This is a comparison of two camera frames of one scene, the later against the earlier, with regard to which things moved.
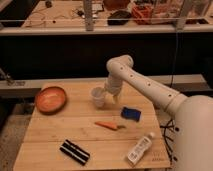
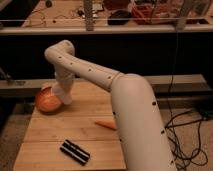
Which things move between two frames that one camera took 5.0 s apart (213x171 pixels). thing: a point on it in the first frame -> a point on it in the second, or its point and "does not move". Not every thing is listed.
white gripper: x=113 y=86 -> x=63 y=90
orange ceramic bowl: x=50 y=100 does not move
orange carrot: x=109 y=125 does not move
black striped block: x=74 y=151 does not move
